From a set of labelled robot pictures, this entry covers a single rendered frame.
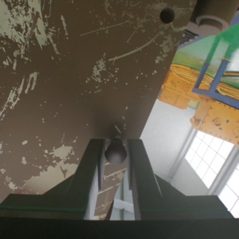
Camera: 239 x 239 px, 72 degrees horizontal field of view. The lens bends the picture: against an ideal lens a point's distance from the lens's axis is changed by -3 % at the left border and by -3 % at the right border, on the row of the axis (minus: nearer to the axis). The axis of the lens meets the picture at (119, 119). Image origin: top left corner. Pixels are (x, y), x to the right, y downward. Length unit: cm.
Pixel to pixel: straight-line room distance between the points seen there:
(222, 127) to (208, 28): 329
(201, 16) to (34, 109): 18
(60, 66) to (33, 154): 10
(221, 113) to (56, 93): 327
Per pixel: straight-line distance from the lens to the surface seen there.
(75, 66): 17
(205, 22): 19
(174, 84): 626
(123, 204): 1252
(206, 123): 329
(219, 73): 330
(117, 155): 15
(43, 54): 18
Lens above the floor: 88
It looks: 13 degrees up
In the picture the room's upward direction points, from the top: 159 degrees counter-clockwise
